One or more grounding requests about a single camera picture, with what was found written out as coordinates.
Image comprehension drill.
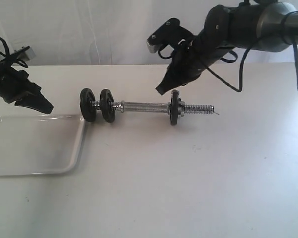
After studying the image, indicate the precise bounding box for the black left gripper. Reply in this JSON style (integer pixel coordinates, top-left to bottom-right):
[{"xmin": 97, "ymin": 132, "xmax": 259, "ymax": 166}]
[{"xmin": 0, "ymin": 62, "xmax": 54, "ymax": 114}]

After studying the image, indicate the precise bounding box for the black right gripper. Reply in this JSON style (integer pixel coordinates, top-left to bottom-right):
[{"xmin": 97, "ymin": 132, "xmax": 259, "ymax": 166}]
[{"xmin": 156, "ymin": 34, "xmax": 232, "ymax": 95}]

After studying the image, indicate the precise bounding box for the chrome dumbbell bar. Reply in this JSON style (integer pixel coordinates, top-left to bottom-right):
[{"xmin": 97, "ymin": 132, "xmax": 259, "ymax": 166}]
[{"xmin": 89, "ymin": 99, "xmax": 215, "ymax": 116}]

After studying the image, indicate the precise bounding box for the black weight plate end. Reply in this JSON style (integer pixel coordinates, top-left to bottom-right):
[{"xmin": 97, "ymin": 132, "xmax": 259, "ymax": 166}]
[{"xmin": 99, "ymin": 89, "xmax": 116, "ymax": 123}]

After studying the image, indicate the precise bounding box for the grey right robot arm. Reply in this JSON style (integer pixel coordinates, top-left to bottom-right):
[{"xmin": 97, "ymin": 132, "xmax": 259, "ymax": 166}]
[{"xmin": 147, "ymin": 0, "xmax": 298, "ymax": 95}]

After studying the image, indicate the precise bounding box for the white plastic tray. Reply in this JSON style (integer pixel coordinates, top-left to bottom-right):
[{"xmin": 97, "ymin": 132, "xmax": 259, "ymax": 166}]
[{"xmin": 0, "ymin": 115, "xmax": 86, "ymax": 177}]

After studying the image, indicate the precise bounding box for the white curtain backdrop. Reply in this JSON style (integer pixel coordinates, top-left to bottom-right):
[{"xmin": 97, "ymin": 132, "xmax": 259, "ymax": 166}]
[{"xmin": 0, "ymin": 0, "xmax": 298, "ymax": 67}]

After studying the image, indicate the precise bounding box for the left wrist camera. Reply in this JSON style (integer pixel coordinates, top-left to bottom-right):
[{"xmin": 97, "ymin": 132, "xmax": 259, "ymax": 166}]
[{"xmin": 5, "ymin": 46, "xmax": 36, "ymax": 67}]

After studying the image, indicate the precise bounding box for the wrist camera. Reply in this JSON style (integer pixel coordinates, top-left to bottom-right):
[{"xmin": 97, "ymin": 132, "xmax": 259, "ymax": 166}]
[
  {"xmin": 147, "ymin": 18, "xmax": 194, "ymax": 54},
  {"xmin": 5, "ymin": 46, "xmax": 36, "ymax": 67}
]

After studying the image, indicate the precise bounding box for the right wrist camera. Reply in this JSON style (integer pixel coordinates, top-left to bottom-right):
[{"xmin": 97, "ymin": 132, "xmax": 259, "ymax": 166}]
[{"xmin": 147, "ymin": 18, "xmax": 194, "ymax": 54}]

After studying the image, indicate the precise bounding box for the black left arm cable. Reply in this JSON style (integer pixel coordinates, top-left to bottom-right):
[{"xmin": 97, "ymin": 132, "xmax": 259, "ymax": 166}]
[{"xmin": 0, "ymin": 36, "xmax": 29, "ymax": 69}]

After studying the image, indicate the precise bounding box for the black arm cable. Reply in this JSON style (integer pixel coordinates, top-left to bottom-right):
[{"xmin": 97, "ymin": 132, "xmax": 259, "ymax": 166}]
[
  {"xmin": 157, "ymin": 0, "xmax": 298, "ymax": 110},
  {"xmin": 0, "ymin": 36, "xmax": 29, "ymax": 69}
]

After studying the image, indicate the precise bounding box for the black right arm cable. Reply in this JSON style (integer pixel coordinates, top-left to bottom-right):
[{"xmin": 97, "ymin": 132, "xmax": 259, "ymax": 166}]
[{"xmin": 157, "ymin": 0, "xmax": 298, "ymax": 110}]

